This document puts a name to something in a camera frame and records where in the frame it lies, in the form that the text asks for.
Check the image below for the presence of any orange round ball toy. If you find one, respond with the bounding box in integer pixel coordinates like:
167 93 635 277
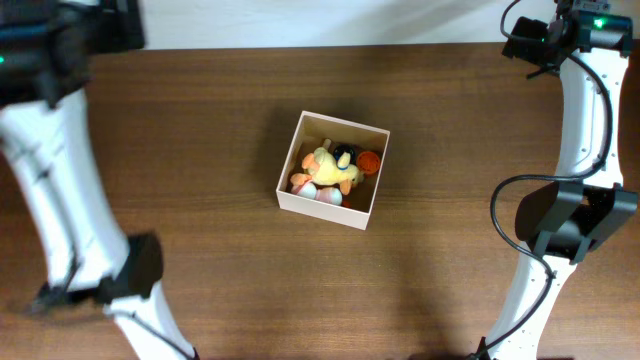
356 151 381 176

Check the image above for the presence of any black round cap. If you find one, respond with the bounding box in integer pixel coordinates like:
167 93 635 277
332 144 357 164

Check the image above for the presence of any yellow plush duck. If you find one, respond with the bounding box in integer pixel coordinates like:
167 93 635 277
290 147 365 195

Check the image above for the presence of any pink hat duck figurine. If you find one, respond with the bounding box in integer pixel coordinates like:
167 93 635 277
291 182 351 208

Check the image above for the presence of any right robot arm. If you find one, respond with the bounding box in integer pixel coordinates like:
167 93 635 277
471 0 639 360

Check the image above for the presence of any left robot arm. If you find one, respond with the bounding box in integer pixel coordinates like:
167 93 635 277
1 0 198 359

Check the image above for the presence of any white cardboard box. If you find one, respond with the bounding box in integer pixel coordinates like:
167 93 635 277
276 111 390 230

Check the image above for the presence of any right black cable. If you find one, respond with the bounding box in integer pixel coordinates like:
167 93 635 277
489 0 615 360

